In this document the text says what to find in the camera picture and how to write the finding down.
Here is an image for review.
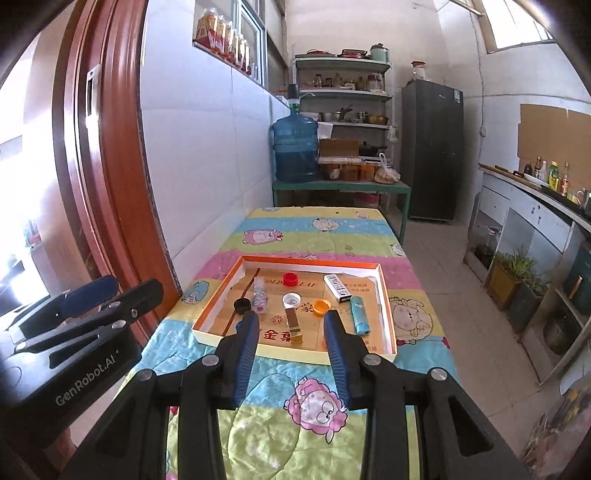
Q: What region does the white printed small box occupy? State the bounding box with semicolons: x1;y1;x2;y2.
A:
323;273;352;304

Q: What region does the green metal table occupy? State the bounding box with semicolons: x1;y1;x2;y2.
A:
272;179;411;245

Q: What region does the yellow planter with plant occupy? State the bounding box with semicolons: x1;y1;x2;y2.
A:
487;251;532;310

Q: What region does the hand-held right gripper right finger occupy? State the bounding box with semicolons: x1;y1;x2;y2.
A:
322;310;527;480

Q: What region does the blue water jug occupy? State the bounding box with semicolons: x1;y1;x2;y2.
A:
271;111;320;183

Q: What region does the window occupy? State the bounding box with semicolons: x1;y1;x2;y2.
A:
480;0;555;54
231;0;269;88

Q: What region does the dark planter with plant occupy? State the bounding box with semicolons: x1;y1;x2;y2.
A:
508;272;550;333

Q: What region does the cardboard sheet on wall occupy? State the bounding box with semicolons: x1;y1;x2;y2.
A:
517;104;591;174

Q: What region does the dark grey refrigerator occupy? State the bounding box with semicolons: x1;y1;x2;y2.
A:
401;80;465;222

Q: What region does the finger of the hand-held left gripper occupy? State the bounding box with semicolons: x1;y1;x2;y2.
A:
8;279;165;368
6;275;120;343

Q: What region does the white kitchen counter cabinet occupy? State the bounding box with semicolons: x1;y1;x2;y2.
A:
463;164;591;384

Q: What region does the metal door lock plate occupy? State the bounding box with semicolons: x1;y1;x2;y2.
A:
85;65;102;125

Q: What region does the light blue lighter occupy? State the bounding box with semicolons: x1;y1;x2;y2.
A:
349;295;371;335

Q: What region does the white metal shelf rack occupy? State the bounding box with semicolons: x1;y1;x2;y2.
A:
294;53;395;171

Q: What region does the cartoon printed blanket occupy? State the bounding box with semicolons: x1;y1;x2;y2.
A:
117;206;458;480

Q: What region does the brown cardboard box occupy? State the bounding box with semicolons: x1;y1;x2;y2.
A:
318;138;361;158

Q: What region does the row of amber jars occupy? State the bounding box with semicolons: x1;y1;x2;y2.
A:
194;8;254;77

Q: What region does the shallow orange-rimmed cardboard box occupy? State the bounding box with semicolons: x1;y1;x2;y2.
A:
191;255;398;365

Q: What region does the glass jar under counter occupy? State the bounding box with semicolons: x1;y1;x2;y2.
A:
475;226;502;257

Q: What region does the printed cardboard liner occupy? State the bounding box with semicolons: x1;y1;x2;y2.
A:
208;268;393;356

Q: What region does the gold rectangular box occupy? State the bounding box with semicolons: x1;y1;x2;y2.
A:
285;308;305;344

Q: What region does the clear plastic blister pack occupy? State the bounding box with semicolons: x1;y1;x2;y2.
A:
252;277;269;315

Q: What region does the wooden door frame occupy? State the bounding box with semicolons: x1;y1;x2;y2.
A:
52;0;185;352

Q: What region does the plastic bag of food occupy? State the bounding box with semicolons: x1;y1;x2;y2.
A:
373;153;402;184

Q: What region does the colourful printed bag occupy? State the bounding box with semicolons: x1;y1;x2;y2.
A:
522;385;591;480

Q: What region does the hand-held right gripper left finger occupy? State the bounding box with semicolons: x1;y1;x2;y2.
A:
60;311;260;480

